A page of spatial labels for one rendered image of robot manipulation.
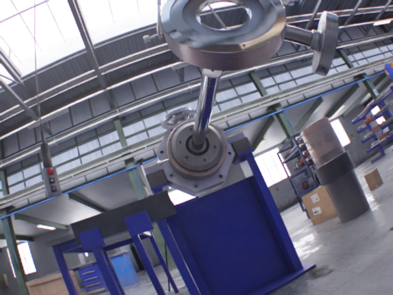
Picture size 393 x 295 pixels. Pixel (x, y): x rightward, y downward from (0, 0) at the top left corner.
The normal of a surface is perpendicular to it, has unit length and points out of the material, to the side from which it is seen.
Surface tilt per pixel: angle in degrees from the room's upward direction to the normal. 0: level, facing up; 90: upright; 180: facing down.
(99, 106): 90
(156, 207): 90
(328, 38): 112
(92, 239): 90
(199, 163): 90
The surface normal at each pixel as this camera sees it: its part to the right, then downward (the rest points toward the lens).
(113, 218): 0.08, -0.36
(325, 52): -0.32, 0.61
